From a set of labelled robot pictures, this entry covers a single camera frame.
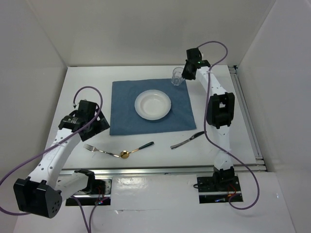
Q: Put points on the silver fork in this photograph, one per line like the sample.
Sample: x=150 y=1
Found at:
x=94 y=149

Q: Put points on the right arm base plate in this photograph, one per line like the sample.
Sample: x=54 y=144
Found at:
x=210 y=192

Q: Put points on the silver table knife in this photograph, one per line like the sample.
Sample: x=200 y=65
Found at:
x=196 y=135

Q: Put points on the blue cloth napkin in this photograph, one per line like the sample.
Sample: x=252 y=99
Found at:
x=125 y=121

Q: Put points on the clear drinking glass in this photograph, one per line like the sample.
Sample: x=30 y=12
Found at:
x=177 y=78

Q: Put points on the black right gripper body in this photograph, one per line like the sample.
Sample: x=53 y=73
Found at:
x=185 y=73

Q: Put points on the aluminium rail frame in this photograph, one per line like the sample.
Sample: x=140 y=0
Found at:
x=196 y=156

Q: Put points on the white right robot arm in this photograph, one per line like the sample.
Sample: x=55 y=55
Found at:
x=219 y=116

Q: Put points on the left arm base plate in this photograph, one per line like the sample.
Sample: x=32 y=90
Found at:
x=100 y=194

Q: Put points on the gold spoon dark handle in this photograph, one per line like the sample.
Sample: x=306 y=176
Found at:
x=125 y=154

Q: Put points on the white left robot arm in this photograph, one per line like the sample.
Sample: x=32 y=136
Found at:
x=43 y=192

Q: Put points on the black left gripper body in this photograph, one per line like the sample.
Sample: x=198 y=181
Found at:
x=96 y=126

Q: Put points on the white round plate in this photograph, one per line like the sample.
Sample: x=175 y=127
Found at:
x=152 y=105

